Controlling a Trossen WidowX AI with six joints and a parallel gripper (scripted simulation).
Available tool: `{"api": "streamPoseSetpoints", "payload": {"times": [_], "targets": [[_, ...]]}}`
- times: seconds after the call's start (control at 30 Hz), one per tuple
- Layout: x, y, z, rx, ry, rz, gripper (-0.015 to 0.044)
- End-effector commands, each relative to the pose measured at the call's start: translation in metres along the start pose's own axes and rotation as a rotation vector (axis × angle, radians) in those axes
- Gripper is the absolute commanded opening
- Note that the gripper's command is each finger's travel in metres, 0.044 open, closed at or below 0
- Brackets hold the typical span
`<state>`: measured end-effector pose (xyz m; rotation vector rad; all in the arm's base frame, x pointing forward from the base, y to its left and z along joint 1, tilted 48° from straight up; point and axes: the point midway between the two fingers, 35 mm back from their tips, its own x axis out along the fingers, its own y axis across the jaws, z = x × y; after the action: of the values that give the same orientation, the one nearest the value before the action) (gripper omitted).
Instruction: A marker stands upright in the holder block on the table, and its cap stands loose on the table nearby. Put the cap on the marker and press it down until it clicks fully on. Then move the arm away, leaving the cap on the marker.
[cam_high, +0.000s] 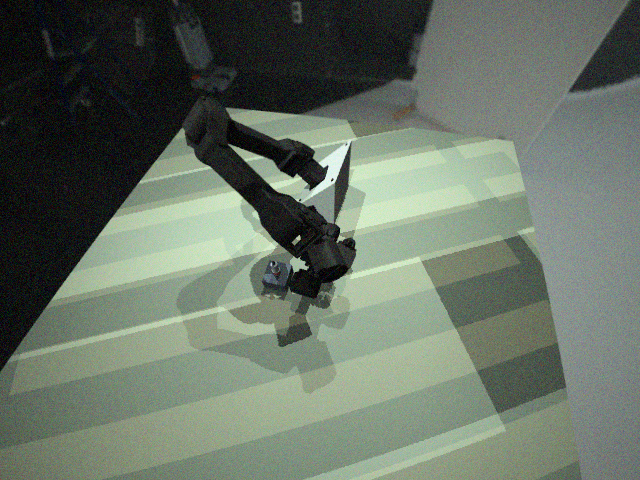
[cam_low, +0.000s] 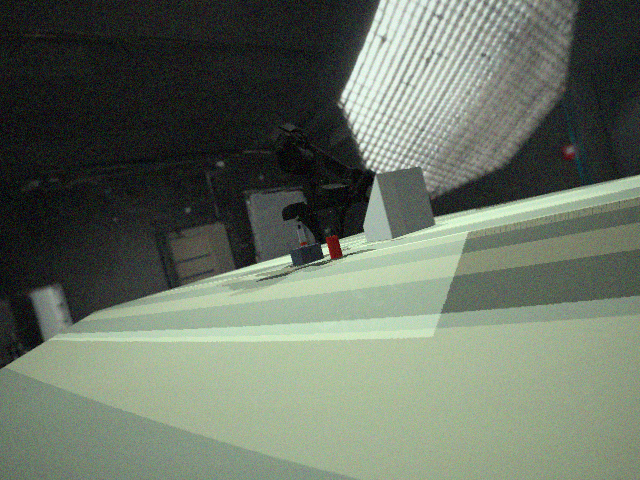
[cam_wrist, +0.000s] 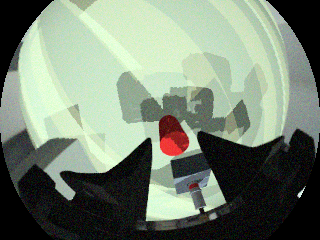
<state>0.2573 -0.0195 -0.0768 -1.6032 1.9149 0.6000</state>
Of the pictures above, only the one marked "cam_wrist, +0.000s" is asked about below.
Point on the dark red marker cap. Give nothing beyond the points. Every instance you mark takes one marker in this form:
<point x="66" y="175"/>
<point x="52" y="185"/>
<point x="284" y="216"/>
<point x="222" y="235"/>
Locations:
<point x="173" y="140"/>

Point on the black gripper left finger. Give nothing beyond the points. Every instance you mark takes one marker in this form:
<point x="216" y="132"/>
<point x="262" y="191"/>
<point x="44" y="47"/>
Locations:
<point x="126" y="185"/>

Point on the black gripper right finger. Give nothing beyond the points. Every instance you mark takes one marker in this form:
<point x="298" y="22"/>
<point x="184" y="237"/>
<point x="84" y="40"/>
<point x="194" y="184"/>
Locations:
<point x="234" y="165"/>

